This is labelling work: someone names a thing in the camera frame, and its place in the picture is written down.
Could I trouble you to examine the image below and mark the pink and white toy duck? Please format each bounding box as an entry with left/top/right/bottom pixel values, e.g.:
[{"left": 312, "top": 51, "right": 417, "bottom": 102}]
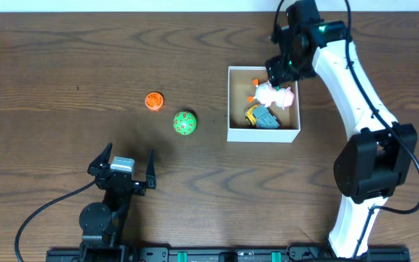
[{"left": 247, "top": 79, "right": 295, "bottom": 110}]

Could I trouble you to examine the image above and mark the white open cardboard box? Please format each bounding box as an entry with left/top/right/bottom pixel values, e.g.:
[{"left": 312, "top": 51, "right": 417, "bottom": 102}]
[{"left": 227, "top": 66, "right": 301, "bottom": 143}]

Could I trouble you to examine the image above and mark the grey and yellow toy truck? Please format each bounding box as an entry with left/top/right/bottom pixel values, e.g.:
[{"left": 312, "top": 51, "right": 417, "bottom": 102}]
[{"left": 244, "top": 104, "right": 280, "bottom": 130}]

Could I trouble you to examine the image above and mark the orange ribbed toy ball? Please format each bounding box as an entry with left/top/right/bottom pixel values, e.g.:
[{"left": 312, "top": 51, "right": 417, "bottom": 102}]
[{"left": 145, "top": 92, "right": 164, "bottom": 111}]

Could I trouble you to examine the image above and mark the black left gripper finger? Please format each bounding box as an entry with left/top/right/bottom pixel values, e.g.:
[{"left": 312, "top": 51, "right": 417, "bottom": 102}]
[
  {"left": 145, "top": 150, "right": 156, "bottom": 189},
  {"left": 87, "top": 143, "right": 113, "bottom": 175}
]

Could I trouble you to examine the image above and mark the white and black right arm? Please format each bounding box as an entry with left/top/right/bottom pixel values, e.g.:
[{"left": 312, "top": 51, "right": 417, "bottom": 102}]
[{"left": 266, "top": 18, "right": 419, "bottom": 261}]

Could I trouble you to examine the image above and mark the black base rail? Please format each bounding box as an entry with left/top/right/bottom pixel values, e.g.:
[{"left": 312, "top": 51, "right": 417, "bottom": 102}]
[{"left": 45, "top": 245, "right": 412, "bottom": 262}]

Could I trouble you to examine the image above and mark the green ball with red numbers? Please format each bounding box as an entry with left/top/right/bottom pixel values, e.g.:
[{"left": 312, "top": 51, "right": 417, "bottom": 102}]
[{"left": 172, "top": 111, "right": 197, "bottom": 135}]

